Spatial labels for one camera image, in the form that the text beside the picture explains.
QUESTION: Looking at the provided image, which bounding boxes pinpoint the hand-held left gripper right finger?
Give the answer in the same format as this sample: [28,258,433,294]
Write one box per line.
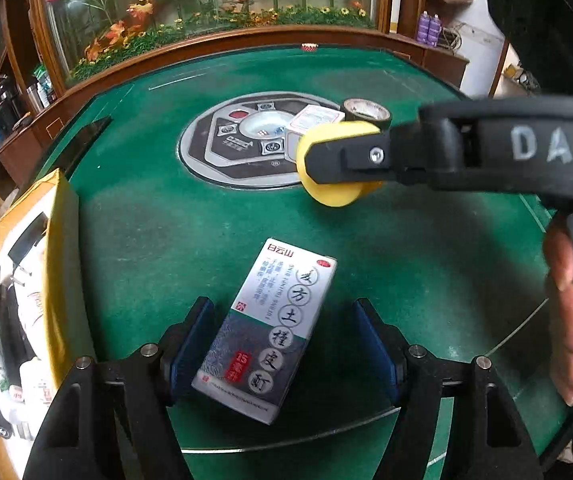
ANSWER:
[353,297,545,480]

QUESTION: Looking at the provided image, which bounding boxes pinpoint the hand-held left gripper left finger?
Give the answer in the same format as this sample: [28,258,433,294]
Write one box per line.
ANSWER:
[24,296,214,480]

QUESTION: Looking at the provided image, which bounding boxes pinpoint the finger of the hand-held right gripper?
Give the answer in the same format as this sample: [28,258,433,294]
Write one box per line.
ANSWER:
[300,120,442,187]

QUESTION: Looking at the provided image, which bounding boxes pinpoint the yellow round container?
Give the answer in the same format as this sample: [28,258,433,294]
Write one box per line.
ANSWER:
[294,120,385,210]

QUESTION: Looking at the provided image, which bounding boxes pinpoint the grey white medicine carton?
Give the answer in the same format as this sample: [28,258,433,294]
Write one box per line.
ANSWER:
[191,237,338,426]

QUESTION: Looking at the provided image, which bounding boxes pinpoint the yellow-rimmed white tray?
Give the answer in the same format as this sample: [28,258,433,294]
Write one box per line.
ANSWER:
[0,167,100,480]

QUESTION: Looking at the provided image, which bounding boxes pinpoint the white medicine bottle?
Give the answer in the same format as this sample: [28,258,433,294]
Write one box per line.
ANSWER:
[19,360,55,407]

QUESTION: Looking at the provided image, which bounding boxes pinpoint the black tape roll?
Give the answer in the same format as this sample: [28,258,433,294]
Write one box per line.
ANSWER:
[341,97,393,134]

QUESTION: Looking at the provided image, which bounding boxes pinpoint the small white box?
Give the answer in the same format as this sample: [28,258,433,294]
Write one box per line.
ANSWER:
[286,105,345,149]

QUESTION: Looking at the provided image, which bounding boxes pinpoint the grey table control panel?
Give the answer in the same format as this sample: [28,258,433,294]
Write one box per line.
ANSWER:
[178,91,347,191]

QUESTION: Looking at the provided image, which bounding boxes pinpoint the person's dark jacket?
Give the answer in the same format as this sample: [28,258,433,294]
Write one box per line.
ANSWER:
[481,0,573,101]

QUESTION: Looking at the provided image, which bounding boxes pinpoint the clear plastic bag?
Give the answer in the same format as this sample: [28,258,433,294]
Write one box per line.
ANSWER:
[15,285,48,347]

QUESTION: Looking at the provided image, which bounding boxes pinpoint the artificial flower display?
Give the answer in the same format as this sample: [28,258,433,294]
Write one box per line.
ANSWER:
[41,0,383,87]

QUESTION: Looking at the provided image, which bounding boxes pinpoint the green white bottles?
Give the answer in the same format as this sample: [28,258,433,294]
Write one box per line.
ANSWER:
[34,64,58,104]

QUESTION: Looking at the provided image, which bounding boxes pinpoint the black thermos kettle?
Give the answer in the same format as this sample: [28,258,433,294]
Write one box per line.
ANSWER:
[0,75,22,127]

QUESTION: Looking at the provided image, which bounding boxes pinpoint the wire basket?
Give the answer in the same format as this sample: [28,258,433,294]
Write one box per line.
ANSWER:
[441,25,468,51]

